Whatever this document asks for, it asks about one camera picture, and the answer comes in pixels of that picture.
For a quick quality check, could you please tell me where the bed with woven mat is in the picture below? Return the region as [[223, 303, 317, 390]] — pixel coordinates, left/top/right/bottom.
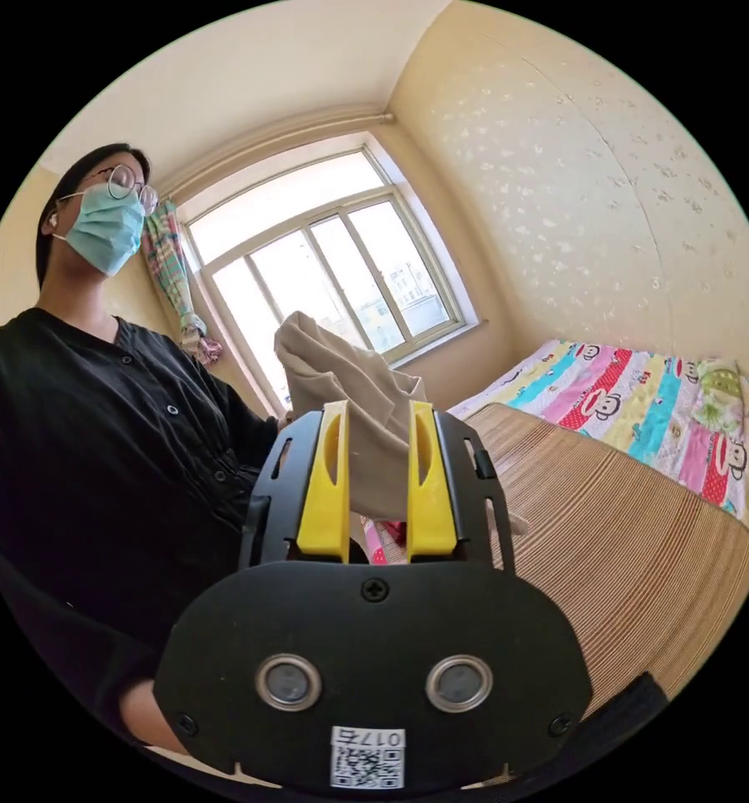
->
[[360, 338, 749, 723]]

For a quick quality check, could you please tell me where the person's body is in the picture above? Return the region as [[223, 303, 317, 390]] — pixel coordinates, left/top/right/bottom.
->
[[0, 142, 282, 754]]

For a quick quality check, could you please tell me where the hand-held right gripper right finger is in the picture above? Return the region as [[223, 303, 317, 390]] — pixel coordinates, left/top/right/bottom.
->
[[406, 400, 458, 562]]

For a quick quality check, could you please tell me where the plaid patterned curtain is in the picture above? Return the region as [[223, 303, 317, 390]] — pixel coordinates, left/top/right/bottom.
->
[[140, 199, 224, 369]]

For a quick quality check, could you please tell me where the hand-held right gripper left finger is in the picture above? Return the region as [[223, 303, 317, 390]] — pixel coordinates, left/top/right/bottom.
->
[[295, 400, 352, 560]]

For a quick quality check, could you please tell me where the window with white frame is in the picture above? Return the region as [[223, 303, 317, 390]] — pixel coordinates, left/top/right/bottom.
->
[[177, 145, 483, 406]]

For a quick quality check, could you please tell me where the person's right hand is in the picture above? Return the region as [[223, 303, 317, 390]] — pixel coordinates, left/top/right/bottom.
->
[[120, 679, 188, 754]]

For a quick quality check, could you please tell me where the white long sleeve shirt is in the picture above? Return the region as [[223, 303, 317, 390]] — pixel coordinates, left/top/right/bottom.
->
[[273, 310, 530, 536]]

